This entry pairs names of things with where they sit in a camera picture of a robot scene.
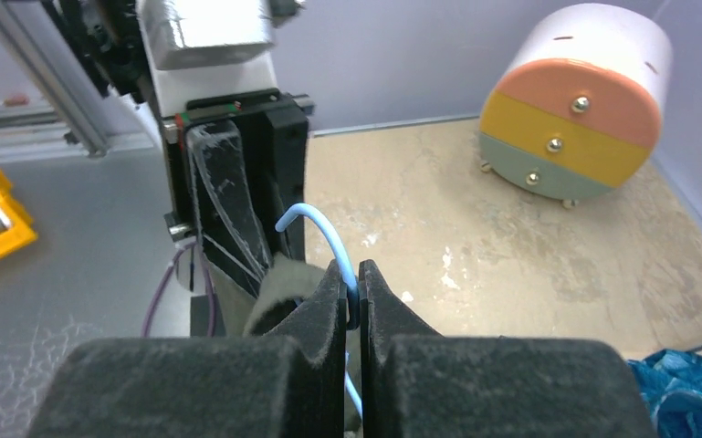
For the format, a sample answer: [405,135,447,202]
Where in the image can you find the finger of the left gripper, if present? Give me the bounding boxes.
[184,120,272,285]

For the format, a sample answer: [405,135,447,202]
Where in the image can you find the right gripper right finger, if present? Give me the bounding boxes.
[359,260,655,437]

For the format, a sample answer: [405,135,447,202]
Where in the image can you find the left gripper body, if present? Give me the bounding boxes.
[162,89,313,271]

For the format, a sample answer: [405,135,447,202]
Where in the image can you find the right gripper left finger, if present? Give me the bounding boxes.
[28,262,346,437]

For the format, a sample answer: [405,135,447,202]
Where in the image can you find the light blue hanger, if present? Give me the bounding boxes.
[275,202,365,422]

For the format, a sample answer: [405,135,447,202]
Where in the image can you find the olive green shorts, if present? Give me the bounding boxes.
[210,254,325,337]

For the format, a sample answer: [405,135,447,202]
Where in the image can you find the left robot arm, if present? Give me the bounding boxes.
[47,0,315,296]

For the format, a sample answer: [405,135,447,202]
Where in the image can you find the blue patterned shorts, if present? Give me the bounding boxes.
[627,349,702,437]

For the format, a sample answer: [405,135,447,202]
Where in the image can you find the round pastel drawer box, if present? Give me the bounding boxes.
[479,3,673,209]

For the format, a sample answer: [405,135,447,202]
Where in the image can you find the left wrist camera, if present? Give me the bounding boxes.
[136,0,304,70]

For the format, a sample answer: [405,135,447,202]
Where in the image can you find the aluminium frame profile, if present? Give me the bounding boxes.
[0,0,164,164]

